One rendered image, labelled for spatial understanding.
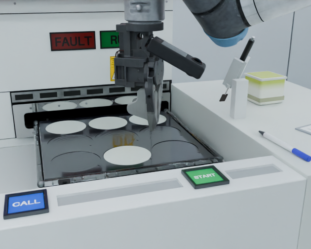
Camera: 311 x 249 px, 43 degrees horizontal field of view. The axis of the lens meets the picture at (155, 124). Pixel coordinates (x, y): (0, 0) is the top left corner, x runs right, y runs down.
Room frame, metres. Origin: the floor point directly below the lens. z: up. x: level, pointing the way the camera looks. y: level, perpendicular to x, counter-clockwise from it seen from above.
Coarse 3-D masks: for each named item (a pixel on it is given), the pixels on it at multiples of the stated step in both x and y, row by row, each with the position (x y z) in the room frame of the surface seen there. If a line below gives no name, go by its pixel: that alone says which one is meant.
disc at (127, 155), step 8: (112, 152) 0.78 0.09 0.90; (120, 152) 0.78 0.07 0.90; (128, 152) 0.78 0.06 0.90; (136, 152) 0.78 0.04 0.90; (144, 152) 0.78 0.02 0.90; (112, 160) 0.74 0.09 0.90; (120, 160) 0.74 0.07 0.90; (128, 160) 0.74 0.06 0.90; (136, 160) 0.74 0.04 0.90; (144, 160) 0.74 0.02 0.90
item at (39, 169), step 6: (36, 120) 0.98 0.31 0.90; (36, 126) 0.93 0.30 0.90; (36, 132) 0.89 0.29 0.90; (36, 138) 0.85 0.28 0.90; (36, 150) 0.78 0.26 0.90; (36, 156) 0.75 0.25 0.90; (36, 162) 0.72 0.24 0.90; (36, 168) 0.70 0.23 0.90; (42, 168) 0.70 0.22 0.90; (36, 174) 0.68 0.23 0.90; (42, 174) 0.67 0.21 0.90
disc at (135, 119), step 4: (132, 116) 1.02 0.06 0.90; (136, 116) 1.02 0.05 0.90; (160, 116) 1.02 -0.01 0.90; (132, 120) 0.99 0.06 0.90; (136, 120) 0.99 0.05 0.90; (140, 120) 0.99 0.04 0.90; (144, 120) 0.99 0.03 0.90; (160, 120) 0.99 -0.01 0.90; (164, 120) 0.99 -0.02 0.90; (144, 124) 0.95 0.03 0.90; (148, 124) 0.95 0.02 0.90
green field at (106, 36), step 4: (104, 32) 1.07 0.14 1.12; (108, 32) 1.08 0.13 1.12; (112, 32) 1.08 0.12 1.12; (116, 32) 1.08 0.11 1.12; (104, 36) 1.07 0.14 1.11; (108, 36) 1.08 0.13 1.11; (112, 36) 1.08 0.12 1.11; (116, 36) 1.08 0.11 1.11; (104, 40) 1.07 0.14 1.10; (108, 40) 1.08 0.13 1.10; (112, 40) 1.08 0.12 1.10; (116, 40) 1.08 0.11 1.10; (104, 44) 1.07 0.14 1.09; (108, 44) 1.08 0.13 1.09; (112, 44) 1.08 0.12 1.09; (116, 44) 1.08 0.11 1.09
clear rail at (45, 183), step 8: (192, 160) 0.73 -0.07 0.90; (200, 160) 0.73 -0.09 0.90; (208, 160) 0.73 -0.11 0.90; (216, 160) 0.74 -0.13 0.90; (128, 168) 0.69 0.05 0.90; (144, 168) 0.69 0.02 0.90; (152, 168) 0.70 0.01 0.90; (160, 168) 0.70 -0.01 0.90; (168, 168) 0.71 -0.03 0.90; (176, 168) 0.71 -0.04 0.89; (72, 176) 0.66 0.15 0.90; (80, 176) 0.66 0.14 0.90; (88, 176) 0.66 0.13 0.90; (96, 176) 0.66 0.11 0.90; (104, 176) 0.67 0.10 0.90; (112, 176) 0.67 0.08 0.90; (120, 176) 0.68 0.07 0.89; (48, 184) 0.64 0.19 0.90; (56, 184) 0.64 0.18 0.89
